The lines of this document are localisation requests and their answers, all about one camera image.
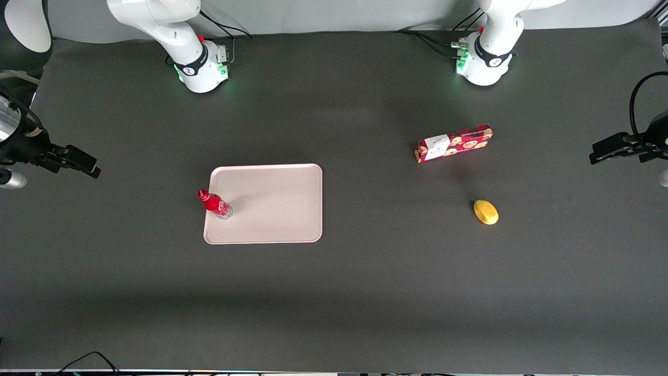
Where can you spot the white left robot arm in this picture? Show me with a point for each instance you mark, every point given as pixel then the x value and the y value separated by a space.
pixel 496 47

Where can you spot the aluminium frame bar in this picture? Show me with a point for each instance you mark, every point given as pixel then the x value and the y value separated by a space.
pixel 658 9

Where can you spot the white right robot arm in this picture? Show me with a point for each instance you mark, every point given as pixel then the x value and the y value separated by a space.
pixel 177 31

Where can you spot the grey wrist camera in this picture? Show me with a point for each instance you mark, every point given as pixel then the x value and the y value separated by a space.
pixel 664 178
pixel 11 180

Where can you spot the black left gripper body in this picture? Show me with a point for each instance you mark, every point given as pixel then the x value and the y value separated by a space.
pixel 653 140

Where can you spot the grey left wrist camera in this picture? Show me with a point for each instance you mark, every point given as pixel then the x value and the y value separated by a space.
pixel 664 178

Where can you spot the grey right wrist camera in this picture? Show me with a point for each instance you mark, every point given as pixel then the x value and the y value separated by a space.
pixel 11 180

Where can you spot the yellow lemon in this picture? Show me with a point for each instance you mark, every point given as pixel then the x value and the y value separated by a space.
pixel 486 212

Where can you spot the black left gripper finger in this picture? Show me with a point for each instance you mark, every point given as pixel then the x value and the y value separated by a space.
pixel 616 141
pixel 610 156

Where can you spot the red cookie box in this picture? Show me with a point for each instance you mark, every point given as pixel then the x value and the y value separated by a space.
pixel 454 143

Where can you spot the beige plastic tray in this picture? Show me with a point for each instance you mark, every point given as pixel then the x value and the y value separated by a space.
pixel 271 209

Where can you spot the red coke bottle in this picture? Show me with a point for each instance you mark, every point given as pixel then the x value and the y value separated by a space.
pixel 214 203

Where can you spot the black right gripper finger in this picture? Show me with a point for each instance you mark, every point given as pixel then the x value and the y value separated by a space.
pixel 78 167
pixel 78 155

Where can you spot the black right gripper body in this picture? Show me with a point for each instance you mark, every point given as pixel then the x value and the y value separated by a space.
pixel 26 145

